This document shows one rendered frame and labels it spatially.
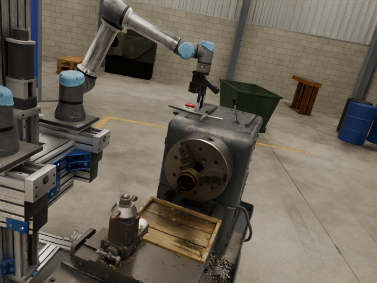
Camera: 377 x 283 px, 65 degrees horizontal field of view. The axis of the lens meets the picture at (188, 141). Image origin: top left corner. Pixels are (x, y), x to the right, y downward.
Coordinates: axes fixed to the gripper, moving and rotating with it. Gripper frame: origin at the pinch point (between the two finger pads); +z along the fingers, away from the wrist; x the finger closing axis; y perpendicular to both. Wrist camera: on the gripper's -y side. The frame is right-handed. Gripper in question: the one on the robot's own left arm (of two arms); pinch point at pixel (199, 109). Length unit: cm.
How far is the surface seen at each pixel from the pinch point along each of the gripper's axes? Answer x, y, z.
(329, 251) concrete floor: -112, -122, 129
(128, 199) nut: 84, -5, 12
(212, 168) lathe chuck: 31.9, -19.8, 17.6
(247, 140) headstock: 14.2, -30.6, 5.7
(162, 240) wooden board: 61, -11, 41
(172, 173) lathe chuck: 31.9, -1.1, 26.4
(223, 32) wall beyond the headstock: -948, 210, -65
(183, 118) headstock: 11.0, 4.6, 4.3
